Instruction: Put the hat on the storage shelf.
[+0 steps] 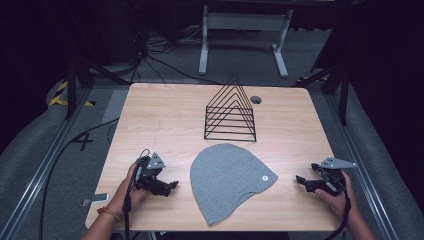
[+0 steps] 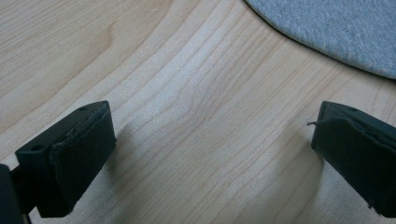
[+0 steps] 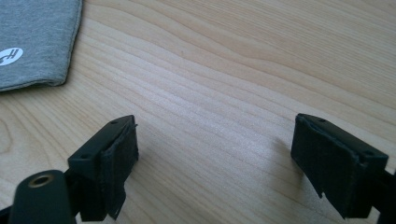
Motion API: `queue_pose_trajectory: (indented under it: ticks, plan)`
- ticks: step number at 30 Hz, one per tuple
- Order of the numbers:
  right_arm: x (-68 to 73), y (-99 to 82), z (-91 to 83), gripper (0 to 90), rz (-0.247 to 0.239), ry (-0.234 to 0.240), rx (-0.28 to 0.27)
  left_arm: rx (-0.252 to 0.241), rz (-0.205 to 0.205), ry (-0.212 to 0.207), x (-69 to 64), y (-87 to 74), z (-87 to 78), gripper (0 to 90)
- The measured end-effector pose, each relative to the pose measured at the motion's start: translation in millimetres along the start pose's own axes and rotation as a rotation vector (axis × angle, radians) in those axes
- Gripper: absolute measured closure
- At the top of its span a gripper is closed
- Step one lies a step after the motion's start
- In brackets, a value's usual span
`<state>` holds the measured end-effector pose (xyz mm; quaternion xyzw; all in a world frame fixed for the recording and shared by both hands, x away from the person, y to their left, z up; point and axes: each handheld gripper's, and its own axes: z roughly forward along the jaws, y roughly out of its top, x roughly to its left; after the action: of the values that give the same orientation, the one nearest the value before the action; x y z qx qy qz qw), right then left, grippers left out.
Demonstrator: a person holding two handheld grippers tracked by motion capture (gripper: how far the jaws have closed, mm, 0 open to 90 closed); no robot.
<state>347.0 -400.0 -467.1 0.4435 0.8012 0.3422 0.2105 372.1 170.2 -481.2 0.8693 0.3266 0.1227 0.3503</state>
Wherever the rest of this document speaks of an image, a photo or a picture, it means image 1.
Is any white metal desk frame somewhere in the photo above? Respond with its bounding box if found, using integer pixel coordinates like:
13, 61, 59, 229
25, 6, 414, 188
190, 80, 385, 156
198, 4, 295, 79

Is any metal floor rail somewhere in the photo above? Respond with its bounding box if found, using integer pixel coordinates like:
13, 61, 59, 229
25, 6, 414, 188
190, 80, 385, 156
0, 87, 93, 240
324, 94, 401, 240

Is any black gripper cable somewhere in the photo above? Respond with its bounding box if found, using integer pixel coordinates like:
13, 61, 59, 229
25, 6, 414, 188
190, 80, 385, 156
331, 186, 353, 240
121, 148, 152, 240

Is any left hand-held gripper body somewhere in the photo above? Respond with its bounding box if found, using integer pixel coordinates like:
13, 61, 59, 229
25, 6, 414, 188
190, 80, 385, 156
134, 152, 172, 197

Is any thick black floor cable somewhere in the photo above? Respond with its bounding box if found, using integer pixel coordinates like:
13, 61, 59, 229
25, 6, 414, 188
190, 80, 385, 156
38, 117, 120, 240

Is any black metal stand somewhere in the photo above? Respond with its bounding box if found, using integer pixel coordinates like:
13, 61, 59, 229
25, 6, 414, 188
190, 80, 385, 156
292, 62, 352, 127
64, 55, 132, 121

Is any thin black floor cable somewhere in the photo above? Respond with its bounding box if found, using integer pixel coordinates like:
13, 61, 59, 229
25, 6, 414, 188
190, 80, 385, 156
145, 53, 223, 85

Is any red orange bracelet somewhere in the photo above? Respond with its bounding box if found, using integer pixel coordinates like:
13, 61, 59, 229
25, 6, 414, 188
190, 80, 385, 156
96, 206, 121, 223

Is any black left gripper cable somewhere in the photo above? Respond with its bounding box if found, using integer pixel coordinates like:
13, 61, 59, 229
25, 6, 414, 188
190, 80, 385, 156
121, 148, 152, 240

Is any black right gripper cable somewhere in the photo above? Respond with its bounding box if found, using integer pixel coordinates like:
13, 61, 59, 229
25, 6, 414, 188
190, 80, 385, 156
331, 186, 353, 240

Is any person's right hand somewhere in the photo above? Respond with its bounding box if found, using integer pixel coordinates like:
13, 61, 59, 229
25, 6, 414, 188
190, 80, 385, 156
314, 170, 360, 223

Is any grey knit beanie hat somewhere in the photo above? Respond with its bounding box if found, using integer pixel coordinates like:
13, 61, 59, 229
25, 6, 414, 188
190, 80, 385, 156
189, 143, 279, 227

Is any person's left hand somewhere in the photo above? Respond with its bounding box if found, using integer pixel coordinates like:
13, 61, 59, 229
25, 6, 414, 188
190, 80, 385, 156
107, 162, 152, 218

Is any black wire triangle rack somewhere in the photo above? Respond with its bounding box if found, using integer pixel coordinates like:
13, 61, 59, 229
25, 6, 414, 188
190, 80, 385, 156
203, 75, 258, 143

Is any yellow black floor tape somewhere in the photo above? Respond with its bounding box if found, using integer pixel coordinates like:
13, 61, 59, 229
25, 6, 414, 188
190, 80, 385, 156
48, 81, 97, 108

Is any tangle of black cables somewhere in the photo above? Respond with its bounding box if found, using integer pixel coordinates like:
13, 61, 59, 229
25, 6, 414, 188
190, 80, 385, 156
128, 24, 204, 84

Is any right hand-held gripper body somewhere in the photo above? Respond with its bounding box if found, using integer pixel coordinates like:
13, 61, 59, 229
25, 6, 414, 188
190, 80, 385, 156
304, 156, 358, 197

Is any grey tape strip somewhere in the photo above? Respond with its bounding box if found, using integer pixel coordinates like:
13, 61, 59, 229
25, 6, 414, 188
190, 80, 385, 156
81, 192, 110, 207

